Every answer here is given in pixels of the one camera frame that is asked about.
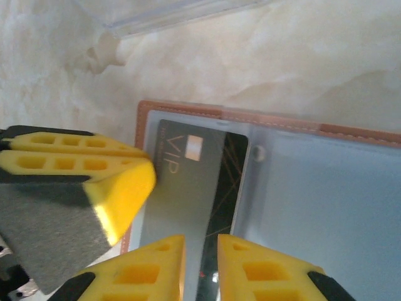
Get black VIP credit card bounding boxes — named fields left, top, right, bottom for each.
left=137, top=118, right=251, bottom=301

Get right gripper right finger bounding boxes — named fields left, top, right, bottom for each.
left=218, top=234, right=357, bottom=301

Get brown leather card holder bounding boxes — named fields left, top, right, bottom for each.
left=120, top=99, right=401, bottom=301

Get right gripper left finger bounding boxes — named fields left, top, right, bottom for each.
left=53, top=234, right=186, bottom=301

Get clear acrylic card stand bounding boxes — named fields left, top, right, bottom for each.
left=103, top=0, right=273, bottom=40

